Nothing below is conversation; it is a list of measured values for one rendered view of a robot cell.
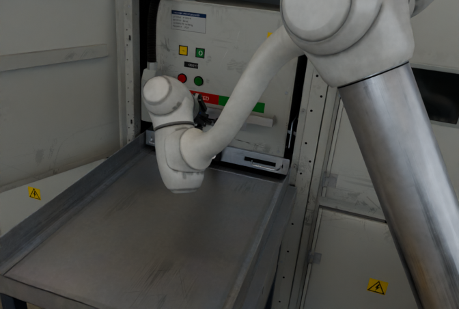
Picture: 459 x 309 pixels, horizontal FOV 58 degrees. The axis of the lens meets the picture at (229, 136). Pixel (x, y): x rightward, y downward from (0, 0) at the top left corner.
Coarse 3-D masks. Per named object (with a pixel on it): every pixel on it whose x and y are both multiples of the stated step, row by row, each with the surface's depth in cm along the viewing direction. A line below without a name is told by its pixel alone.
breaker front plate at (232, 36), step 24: (168, 24) 136; (216, 24) 131; (240, 24) 129; (264, 24) 127; (168, 48) 139; (192, 48) 137; (216, 48) 134; (240, 48) 132; (168, 72) 143; (192, 72) 140; (216, 72) 137; (240, 72) 135; (288, 72) 130; (264, 96) 135; (288, 96) 133; (240, 144) 144; (264, 144) 141
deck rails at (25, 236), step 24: (96, 168) 127; (120, 168) 140; (72, 192) 118; (96, 192) 126; (48, 216) 109; (72, 216) 114; (264, 216) 121; (0, 240) 94; (24, 240) 102; (264, 240) 108; (0, 264) 96; (240, 288) 86
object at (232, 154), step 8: (152, 128) 155; (224, 152) 146; (232, 152) 145; (240, 152) 144; (248, 152) 143; (256, 152) 142; (224, 160) 147; (232, 160) 146; (240, 160) 145; (248, 160) 144; (256, 160) 143; (264, 160) 142; (272, 160) 141; (288, 160) 139; (256, 168) 144; (288, 168) 141
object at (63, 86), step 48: (0, 0) 109; (48, 0) 118; (96, 0) 129; (0, 48) 113; (48, 48) 123; (96, 48) 133; (0, 96) 117; (48, 96) 128; (96, 96) 141; (0, 144) 122; (48, 144) 133; (96, 144) 147; (0, 192) 123
